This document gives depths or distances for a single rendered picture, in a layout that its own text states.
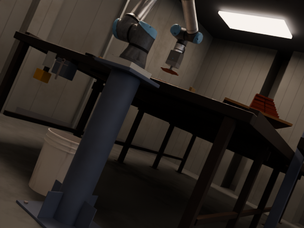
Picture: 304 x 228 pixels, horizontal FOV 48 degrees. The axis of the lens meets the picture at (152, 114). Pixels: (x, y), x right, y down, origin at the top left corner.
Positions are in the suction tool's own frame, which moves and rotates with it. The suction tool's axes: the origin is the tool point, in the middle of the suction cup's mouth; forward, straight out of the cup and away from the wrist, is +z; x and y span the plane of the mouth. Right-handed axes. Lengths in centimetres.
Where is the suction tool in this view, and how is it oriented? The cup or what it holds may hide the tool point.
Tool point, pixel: (169, 72)
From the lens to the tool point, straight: 238.9
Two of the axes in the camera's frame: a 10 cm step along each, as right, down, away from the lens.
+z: -4.0, 9.2, -0.2
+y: -8.0, -3.3, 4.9
